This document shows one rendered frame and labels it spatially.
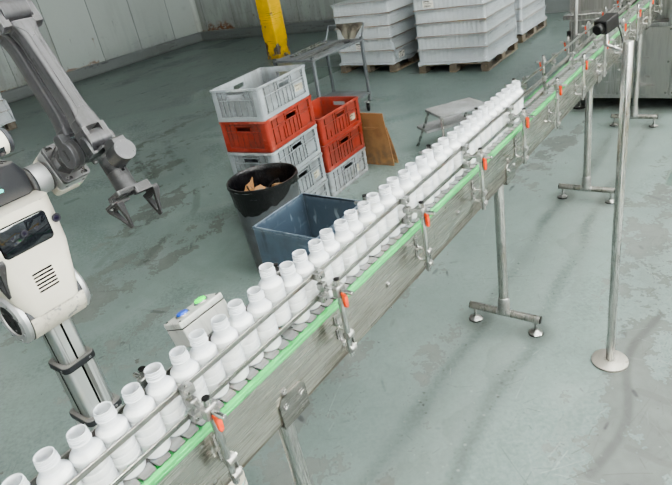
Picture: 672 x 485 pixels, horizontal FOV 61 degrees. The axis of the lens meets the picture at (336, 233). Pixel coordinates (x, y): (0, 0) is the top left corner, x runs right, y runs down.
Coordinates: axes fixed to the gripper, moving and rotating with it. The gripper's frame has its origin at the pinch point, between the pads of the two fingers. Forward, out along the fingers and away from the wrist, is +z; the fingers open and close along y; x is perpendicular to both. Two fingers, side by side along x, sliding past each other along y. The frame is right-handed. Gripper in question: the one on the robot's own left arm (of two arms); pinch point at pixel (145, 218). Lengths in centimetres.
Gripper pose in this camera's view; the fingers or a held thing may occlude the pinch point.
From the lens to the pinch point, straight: 163.5
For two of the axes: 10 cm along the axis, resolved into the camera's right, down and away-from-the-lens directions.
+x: -6.6, 3.1, 6.9
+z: 5.0, 8.6, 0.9
